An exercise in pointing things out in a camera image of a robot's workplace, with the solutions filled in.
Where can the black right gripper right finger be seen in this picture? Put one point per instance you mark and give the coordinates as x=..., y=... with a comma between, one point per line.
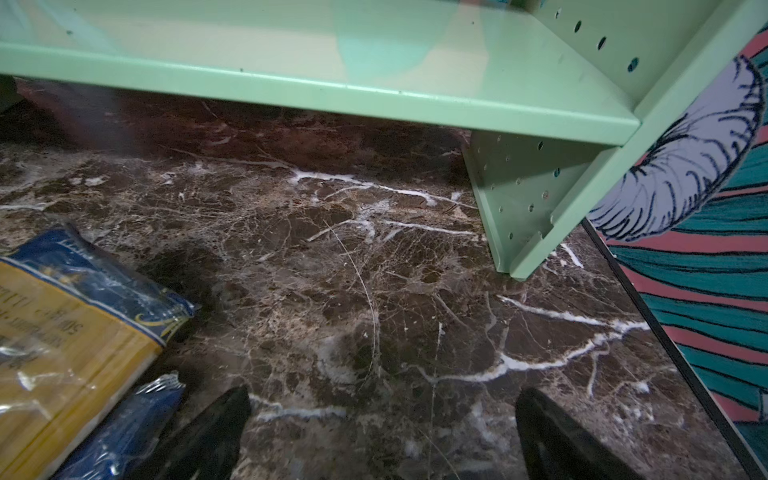
x=555, y=446

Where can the blue gold spaghetti bag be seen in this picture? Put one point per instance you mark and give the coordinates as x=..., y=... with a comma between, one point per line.
x=77, y=330

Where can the blue Korean spaghetti bag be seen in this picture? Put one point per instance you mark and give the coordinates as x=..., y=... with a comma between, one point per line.
x=128, y=434

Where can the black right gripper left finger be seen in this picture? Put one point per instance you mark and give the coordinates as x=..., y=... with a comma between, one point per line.
x=206, y=448

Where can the green metal shelf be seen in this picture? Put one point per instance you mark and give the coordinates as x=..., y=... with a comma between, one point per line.
x=561, y=97

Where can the black corner frame post right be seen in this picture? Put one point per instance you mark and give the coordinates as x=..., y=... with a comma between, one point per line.
x=725, y=426

